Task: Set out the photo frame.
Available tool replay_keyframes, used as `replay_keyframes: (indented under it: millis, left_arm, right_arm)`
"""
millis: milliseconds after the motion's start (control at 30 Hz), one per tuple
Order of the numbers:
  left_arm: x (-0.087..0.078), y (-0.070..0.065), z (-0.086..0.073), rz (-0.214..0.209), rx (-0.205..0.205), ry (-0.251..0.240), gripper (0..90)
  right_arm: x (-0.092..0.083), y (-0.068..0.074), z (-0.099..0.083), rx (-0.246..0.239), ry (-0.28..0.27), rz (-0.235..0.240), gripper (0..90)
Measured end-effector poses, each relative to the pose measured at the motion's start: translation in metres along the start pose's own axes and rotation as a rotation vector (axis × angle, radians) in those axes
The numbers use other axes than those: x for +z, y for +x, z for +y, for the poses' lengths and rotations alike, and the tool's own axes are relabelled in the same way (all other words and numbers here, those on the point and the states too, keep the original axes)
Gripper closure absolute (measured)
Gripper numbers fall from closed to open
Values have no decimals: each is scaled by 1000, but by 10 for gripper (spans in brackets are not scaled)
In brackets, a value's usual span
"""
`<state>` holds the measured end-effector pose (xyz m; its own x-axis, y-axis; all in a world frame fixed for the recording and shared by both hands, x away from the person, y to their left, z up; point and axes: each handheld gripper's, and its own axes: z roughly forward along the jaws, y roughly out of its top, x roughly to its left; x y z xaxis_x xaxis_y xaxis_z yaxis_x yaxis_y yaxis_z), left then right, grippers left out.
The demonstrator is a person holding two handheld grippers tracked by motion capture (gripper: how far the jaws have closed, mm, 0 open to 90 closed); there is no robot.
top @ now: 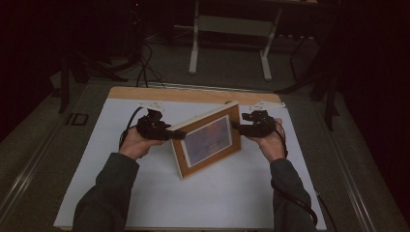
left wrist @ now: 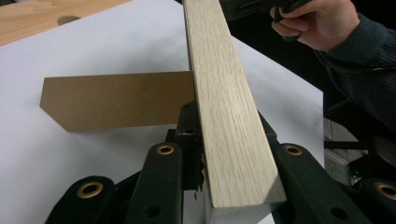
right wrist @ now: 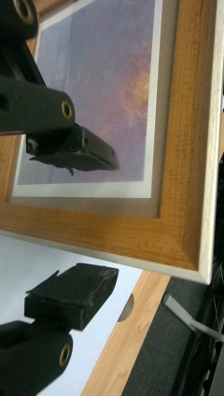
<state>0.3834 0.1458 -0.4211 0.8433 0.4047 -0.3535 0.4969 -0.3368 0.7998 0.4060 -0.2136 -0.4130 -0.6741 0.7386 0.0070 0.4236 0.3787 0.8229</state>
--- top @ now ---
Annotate right hand-held gripper cable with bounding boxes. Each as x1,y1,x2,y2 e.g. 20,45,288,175
270,119,319,228

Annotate thin black cable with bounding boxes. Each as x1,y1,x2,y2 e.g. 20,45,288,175
314,188,338,232

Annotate person's left hand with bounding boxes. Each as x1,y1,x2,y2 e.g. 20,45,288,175
119,126,168,161

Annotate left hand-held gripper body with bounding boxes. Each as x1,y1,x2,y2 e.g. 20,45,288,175
135,101,171,141

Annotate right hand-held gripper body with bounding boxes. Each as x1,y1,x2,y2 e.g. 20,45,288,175
241,101,286,138

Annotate white table mat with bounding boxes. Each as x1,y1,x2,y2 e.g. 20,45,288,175
52,98,327,230

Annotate person's right hand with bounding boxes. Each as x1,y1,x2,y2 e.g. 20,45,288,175
247,117,288,163

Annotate metal floor rail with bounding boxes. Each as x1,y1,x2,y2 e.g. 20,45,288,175
312,101,379,232
0,96,75,221

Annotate dark metal stand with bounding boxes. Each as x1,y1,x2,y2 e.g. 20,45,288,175
57,47,130,114
276,18,340,131

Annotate floor socket plate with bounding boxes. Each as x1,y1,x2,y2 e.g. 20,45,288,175
66,112,90,127

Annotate black floor cables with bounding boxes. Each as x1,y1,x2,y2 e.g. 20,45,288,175
134,40,166,90

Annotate wooden picture frame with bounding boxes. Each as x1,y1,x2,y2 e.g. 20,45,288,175
166,100,243,181

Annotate white metal desk frame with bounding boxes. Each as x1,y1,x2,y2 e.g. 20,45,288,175
188,0,284,81

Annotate metal floor strip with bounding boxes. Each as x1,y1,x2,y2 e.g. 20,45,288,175
144,81,282,95

